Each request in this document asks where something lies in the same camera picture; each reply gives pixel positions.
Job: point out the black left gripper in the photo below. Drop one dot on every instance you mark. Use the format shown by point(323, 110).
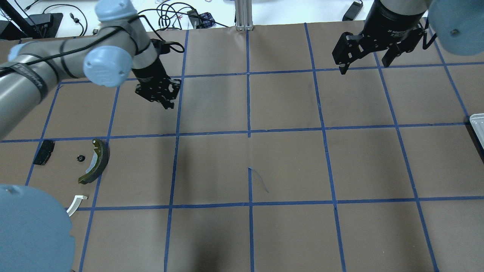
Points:
point(148, 71)

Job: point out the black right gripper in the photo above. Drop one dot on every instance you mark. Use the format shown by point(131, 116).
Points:
point(391, 22)

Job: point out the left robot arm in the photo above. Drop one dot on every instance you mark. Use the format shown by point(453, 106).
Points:
point(35, 227)

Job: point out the black power adapter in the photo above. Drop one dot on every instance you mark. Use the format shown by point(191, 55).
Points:
point(353, 10)

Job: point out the green brake shoe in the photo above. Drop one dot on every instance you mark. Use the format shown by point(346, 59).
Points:
point(99, 161)

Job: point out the black stand base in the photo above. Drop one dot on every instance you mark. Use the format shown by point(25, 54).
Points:
point(35, 26)

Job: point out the black brake pad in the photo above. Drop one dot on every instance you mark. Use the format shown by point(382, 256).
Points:
point(44, 153)

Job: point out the white curved plastic part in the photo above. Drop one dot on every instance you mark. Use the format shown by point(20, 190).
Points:
point(75, 204)

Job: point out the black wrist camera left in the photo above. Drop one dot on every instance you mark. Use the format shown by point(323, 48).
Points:
point(161, 46)

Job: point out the aluminium frame post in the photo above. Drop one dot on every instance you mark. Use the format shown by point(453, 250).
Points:
point(243, 15)

